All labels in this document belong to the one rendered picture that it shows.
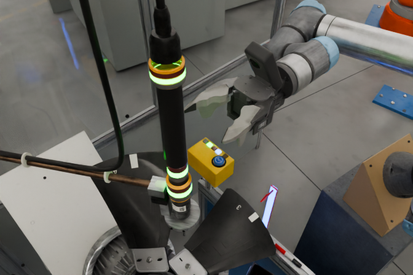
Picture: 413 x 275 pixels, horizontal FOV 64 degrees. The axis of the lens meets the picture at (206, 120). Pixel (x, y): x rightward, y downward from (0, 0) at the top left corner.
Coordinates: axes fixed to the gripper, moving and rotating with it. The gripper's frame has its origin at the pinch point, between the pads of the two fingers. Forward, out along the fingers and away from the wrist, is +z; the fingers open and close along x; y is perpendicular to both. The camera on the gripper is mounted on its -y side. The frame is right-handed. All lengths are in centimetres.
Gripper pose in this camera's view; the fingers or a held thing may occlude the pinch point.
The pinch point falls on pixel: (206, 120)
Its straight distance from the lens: 53.6
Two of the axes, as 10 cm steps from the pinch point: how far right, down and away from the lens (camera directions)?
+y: -0.1, 7.1, 7.1
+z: -7.4, 4.7, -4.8
